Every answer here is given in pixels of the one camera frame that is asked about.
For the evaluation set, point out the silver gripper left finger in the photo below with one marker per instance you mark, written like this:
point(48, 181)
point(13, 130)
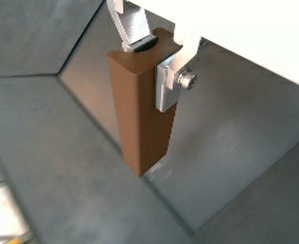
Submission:
point(132, 24)

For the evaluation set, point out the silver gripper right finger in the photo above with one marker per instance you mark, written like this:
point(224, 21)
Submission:
point(173, 74)

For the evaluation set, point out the brown arch block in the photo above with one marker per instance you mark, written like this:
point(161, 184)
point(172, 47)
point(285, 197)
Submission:
point(145, 127)

